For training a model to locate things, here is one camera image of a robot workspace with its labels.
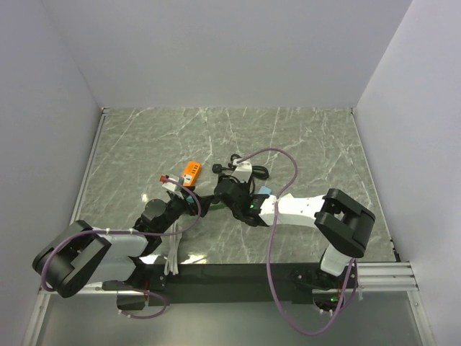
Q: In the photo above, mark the aluminium frame rail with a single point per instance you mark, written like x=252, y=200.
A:
x=386, y=277

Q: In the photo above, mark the green power strip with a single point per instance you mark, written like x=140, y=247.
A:
x=217, y=206

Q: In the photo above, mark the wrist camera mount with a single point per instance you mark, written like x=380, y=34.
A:
x=243, y=170
x=172, y=183

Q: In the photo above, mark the orange power strip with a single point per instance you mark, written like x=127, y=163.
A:
x=191, y=173

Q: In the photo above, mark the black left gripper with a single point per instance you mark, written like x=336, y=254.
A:
x=191, y=208

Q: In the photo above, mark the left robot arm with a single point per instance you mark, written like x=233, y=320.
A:
x=107, y=257

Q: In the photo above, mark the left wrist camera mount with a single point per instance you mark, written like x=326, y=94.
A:
x=172, y=183

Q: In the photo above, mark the light blue charger plug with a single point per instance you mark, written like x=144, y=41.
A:
x=264, y=190

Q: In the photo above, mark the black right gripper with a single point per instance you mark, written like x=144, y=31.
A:
x=240, y=187

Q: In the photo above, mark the black base beam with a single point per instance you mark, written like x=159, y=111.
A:
x=297, y=283

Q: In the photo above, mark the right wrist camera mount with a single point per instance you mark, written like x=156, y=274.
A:
x=243, y=170

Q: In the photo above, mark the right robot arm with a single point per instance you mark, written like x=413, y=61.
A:
x=344, y=222

